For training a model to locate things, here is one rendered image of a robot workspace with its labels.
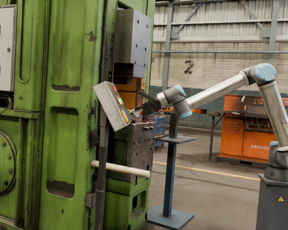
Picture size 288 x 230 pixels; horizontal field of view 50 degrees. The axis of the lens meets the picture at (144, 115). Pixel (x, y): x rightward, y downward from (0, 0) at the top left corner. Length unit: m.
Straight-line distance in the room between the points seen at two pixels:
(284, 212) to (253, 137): 3.43
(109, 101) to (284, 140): 1.16
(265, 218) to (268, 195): 0.17
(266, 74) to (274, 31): 7.90
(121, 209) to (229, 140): 3.66
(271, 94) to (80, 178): 1.41
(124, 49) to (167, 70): 8.14
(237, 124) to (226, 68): 4.41
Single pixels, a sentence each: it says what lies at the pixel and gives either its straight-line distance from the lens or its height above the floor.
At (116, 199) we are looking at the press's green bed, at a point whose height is 0.31.
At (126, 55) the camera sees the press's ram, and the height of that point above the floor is 1.42.
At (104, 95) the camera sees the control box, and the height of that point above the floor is 1.12.
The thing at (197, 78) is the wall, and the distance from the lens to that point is 10.14.
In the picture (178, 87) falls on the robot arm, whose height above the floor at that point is 1.20.
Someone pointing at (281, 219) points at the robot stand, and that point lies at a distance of 2.46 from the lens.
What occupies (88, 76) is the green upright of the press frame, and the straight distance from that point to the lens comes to 2.19.
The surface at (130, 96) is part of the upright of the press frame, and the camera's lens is 2.75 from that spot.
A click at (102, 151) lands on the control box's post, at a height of 0.77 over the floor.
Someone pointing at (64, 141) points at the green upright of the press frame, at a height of 0.75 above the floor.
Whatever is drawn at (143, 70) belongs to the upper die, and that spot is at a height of 1.33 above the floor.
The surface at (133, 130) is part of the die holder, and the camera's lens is 2.30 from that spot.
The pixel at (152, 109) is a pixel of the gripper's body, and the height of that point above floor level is 1.05.
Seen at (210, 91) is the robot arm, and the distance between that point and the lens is 2.14.
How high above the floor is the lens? 1.14
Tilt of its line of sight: 4 degrees down
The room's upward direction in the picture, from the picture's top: 4 degrees clockwise
